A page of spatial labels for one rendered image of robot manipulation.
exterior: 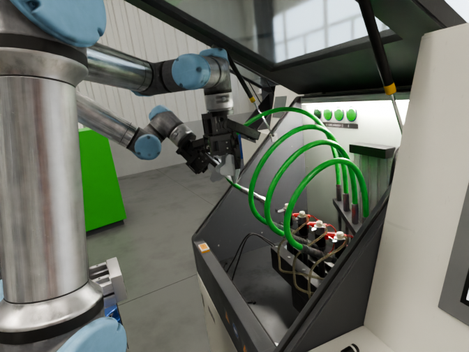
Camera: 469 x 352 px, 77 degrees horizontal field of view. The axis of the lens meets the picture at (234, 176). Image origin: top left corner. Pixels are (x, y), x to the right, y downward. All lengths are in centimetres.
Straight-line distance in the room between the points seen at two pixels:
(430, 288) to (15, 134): 64
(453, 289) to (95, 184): 381
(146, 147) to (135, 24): 675
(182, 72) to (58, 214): 43
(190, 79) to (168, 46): 697
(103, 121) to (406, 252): 79
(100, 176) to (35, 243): 368
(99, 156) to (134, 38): 403
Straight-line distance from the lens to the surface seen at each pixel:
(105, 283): 105
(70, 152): 38
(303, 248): 70
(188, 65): 69
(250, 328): 79
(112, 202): 414
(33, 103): 37
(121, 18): 755
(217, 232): 123
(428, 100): 63
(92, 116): 90
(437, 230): 61
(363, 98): 98
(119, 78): 67
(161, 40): 766
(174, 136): 101
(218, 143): 79
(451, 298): 61
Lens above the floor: 148
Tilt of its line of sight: 15 degrees down
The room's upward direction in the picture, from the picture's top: 7 degrees counter-clockwise
